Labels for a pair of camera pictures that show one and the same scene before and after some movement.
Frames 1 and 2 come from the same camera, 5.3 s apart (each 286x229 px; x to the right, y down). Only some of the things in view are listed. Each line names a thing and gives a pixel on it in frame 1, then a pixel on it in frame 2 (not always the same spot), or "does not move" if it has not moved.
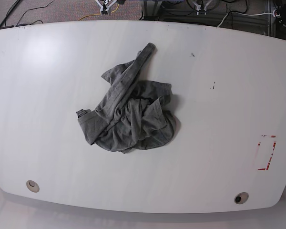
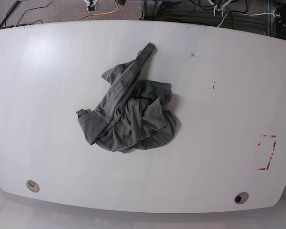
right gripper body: x=105 y=9 → x=90 y=5
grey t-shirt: x=131 y=114 does not move
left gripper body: x=199 y=10 → x=217 y=9
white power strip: x=274 y=15 does not move
